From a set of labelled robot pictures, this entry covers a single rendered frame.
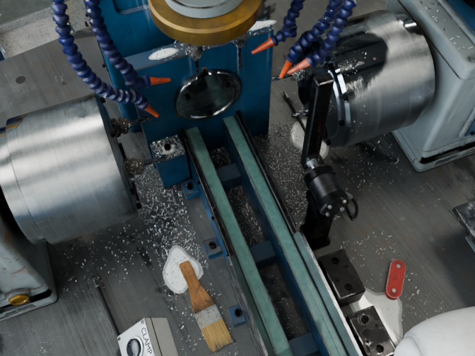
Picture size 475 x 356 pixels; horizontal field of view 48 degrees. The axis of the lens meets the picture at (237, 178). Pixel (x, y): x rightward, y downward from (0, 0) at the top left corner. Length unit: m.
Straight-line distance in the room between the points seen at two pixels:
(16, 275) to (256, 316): 0.45
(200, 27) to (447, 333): 0.53
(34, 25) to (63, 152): 1.47
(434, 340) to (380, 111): 0.61
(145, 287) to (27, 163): 0.40
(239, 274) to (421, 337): 0.55
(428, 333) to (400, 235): 0.73
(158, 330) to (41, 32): 1.67
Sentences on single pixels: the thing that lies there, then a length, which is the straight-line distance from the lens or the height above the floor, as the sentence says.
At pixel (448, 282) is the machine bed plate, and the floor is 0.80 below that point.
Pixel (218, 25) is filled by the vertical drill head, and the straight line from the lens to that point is 0.82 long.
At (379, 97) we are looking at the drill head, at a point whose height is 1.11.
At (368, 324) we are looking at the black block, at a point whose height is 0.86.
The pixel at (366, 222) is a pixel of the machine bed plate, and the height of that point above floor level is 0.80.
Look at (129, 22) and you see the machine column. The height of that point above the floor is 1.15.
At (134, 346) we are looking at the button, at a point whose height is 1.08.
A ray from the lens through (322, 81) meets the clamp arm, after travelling 0.86.
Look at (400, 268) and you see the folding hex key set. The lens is 1.20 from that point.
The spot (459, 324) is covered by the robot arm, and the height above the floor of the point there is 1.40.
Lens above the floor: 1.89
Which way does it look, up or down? 59 degrees down
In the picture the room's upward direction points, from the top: 2 degrees counter-clockwise
